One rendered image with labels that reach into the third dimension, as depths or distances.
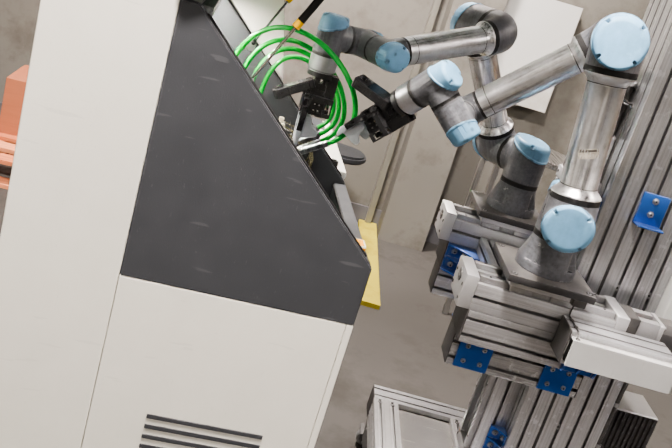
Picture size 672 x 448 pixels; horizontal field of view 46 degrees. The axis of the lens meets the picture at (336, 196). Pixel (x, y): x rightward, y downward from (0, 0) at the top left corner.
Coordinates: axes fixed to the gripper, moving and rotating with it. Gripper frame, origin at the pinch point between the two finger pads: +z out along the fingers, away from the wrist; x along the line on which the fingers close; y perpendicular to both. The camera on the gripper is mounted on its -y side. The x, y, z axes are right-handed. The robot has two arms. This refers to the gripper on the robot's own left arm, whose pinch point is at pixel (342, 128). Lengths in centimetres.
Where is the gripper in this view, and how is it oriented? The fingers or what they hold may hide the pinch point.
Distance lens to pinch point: 205.1
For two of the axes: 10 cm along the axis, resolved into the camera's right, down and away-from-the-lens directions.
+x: 5.4, -3.2, 7.8
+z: -6.9, 3.7, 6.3
